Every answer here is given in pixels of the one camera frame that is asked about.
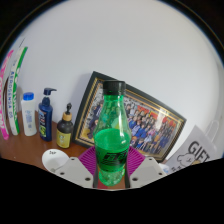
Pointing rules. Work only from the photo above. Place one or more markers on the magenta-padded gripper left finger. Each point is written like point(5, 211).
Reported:
point(76, 171)

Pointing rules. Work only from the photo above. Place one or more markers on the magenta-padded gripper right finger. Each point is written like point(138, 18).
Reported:
point(146, 171)

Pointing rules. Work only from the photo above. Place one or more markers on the green plastic drink bottle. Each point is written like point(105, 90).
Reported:
point(111, 143)

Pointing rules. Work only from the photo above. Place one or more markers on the patterned ceramic mug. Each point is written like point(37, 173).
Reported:
point(55, 158)

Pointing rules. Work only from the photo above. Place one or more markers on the brown pump bottle yellow label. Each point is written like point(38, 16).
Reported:
point(64, 133)

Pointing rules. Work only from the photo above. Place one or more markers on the dark framed group picture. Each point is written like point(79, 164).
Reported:
point(150, 128)

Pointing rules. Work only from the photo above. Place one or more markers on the white paper gift bag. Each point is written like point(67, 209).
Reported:
point(196, 150)

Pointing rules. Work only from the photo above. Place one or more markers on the dark blue pump bottle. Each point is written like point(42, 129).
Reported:
point(46, 120)

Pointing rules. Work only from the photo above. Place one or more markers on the white bottle with blue cap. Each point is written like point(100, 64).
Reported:
point(29, 116)

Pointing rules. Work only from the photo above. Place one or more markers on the long green and white box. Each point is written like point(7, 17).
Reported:
point(15, 93)

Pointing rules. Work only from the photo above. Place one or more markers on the long pink box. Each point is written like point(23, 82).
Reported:
point(4, 100)

